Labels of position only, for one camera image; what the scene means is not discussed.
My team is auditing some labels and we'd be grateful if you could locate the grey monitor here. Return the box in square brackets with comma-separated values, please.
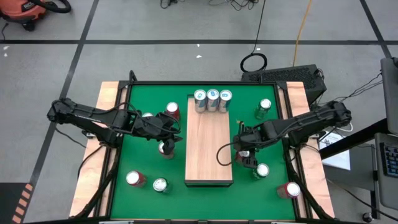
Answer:
[380, 57, 398, 135]

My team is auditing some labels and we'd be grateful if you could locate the green tray table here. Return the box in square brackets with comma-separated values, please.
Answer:
[70, 70, 336, 224]

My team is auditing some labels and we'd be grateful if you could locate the black orange striped floor mat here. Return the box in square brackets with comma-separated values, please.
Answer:
[0, 182, 34, 224]

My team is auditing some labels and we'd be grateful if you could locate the orange shop vacuum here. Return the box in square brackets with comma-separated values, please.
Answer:
[0, 0, 48, 32]

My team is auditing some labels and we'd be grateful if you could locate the blue silver Red Bull can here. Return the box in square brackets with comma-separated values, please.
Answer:
[218, 89, 233, 113]
[206, 88, 221, 113]
[193, 89, 208, 113]

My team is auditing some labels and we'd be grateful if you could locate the black vacuum hose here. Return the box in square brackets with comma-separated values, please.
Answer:
[30, 0, 72, 14]

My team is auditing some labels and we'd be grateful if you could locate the wooden table side board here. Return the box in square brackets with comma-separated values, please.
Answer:
[279, 81, 336, 218]
[68, 81, 129, 218]

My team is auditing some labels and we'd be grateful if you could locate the yellow extension cable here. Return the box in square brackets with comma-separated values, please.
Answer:
[292, 0, 313, 68]

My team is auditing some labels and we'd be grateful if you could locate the green Sprite soda can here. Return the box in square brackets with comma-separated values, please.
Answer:
[252, 162, 271, 181]
[254, 98, 273, 121]
[152, 177, 170, 194]

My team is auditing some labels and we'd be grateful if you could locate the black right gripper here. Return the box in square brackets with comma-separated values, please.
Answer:
[234, 123, 265, 169]

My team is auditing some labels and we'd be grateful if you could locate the black cable bundle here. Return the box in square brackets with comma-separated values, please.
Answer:
[160, 0, 180, 9]
[207, 0, 261, 12]

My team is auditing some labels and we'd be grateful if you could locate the black metal beam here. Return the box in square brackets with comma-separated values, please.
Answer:
[319, 118, 389, 160]

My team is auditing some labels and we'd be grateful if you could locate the grey desk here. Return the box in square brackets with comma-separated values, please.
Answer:
[374, 132, 398, 212]

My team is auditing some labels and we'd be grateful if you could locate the black mesh computer case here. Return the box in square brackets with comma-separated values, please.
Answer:
[241, 63, 328, 105]

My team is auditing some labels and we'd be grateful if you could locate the wooden shelf with black frame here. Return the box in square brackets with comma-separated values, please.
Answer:
[184, 93, 234, 188]

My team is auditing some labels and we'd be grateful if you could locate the white paper sheet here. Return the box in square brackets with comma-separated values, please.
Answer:
[319, 130, 352, 171]

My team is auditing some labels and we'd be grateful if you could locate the dark computer keyboard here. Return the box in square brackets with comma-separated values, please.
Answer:
[381, 142, 398, 179]

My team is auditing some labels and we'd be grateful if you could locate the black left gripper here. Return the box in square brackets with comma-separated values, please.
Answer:
[136, 111, 184, 156]

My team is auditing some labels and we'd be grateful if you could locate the black coiled floor cable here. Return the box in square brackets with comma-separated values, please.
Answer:
[239, 0, 268, 73]

